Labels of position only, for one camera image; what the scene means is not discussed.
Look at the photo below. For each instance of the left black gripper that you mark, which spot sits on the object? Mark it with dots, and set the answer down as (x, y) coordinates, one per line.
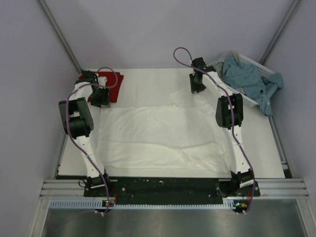
(103, 100)

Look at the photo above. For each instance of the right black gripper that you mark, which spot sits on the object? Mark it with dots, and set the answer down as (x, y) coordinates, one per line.
(193, 89)

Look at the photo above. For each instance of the white floral print t-shirt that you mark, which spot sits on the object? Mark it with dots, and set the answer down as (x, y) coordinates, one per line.
(182, 135)

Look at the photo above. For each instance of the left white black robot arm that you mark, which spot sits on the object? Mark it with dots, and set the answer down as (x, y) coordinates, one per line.
(78, 123)

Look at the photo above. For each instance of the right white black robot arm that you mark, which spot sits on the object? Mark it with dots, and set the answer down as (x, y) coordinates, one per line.
(228, 116)

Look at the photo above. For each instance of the folded red t-shirt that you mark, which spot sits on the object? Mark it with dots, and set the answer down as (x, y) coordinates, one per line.
(114, 81)

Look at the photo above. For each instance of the white plastic laundry basket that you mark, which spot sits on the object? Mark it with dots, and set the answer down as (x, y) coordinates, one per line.
(264, 72)

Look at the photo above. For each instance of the grey crumpled t-shirt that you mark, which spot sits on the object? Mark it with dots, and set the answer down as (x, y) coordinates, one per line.
(218, 62)

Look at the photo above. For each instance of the light blue t-shirt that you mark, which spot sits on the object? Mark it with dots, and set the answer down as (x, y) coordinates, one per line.
(246, 76)

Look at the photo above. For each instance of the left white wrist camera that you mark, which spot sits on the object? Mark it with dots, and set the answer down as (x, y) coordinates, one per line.
(102, 81)

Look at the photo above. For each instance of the left aluminium frame post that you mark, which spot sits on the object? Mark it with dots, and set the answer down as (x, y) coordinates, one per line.
(58, 32)

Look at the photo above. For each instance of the aluminium frame post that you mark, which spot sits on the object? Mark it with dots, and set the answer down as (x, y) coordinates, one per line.
(58, 32)
(294, 7)

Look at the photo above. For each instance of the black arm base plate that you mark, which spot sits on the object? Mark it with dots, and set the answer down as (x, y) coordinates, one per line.
(157, 190)

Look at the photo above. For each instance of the right aluminium frame post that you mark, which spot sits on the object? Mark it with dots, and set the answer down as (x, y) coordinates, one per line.
(294, 7)

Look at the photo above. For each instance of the slotted grey cable duct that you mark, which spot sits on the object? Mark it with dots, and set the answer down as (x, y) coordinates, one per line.
(102, 205)

